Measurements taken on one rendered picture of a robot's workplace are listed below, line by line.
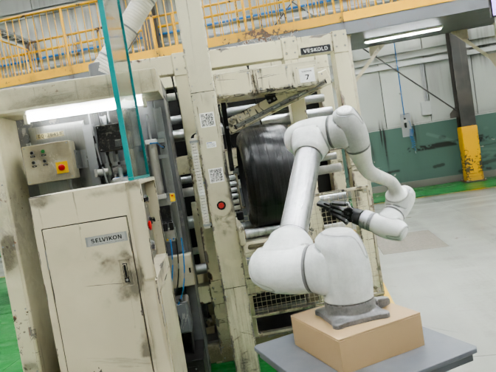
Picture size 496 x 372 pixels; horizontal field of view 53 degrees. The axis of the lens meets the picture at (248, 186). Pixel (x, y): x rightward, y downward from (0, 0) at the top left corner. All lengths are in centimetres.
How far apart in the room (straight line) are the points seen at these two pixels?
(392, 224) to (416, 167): 958
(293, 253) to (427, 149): 1039
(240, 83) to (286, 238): 143
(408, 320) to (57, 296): 121
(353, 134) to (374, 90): 990
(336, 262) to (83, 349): 100
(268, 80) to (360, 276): 164
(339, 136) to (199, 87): 94
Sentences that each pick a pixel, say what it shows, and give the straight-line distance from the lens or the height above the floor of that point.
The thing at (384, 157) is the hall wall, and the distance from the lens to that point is 1170.
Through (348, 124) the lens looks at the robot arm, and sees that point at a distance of 190.
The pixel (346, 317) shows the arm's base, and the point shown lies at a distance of 154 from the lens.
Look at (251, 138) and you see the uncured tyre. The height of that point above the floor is 138.
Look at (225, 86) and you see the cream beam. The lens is 286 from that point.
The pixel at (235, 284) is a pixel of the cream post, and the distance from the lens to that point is 265.
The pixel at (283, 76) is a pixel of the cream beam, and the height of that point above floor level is 171.
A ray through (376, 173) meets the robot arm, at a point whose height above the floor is 114.
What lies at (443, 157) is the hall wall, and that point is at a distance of 1195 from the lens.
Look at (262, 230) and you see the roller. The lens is 253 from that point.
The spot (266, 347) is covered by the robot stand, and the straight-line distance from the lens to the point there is 174.
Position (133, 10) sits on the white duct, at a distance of 299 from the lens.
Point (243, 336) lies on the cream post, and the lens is 273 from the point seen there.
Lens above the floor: 129
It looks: 3 degrees down
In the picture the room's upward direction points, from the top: 9 degrees counter-clockwise
